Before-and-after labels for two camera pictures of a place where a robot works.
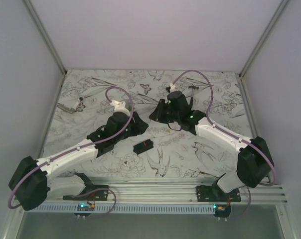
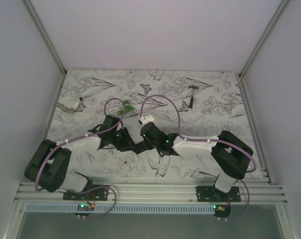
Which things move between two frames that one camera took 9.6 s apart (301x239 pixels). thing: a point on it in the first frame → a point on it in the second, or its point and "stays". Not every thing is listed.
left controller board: (84, 207) stays
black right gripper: (157, 115) → (148, 146)
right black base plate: (208, 193) stays
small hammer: (194, 87) stays
